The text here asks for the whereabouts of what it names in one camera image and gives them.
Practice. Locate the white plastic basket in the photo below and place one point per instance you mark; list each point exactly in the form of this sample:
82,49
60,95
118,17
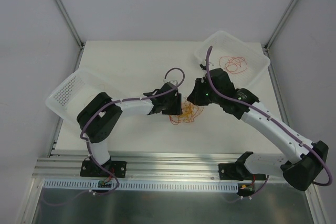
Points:
243,64
77,91

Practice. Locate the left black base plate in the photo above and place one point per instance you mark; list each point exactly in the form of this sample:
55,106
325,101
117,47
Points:
90,169

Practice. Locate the aluminium frame post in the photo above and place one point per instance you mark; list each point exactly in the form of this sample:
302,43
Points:
61,7
281,24

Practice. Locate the left white plastic basket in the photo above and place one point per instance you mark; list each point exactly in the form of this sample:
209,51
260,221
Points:
77,91

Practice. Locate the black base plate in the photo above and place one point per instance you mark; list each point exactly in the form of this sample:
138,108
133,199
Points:
233,171
90,169

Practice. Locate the right aluminium frame post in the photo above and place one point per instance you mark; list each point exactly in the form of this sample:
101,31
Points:
281,24

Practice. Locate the white slotted cable duct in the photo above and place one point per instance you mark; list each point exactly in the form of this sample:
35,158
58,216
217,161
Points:
138,185

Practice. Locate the left aluminium frame post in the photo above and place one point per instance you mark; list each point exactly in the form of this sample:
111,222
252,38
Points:
61,7

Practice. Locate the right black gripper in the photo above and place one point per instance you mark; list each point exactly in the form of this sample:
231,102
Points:
196,93

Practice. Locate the aluminium mounting rail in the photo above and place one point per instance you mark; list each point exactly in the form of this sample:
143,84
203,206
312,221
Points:
140,165

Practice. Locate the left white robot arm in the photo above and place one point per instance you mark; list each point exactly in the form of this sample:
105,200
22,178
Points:
100,116

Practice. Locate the right white plastic basket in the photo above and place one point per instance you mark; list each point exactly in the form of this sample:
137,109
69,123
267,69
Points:
243,64

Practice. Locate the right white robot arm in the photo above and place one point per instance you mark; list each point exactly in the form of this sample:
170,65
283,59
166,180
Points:
301,160

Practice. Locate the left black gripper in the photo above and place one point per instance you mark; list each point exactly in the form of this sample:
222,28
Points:
176,104

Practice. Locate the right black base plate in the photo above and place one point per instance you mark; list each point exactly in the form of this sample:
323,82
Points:
233,171

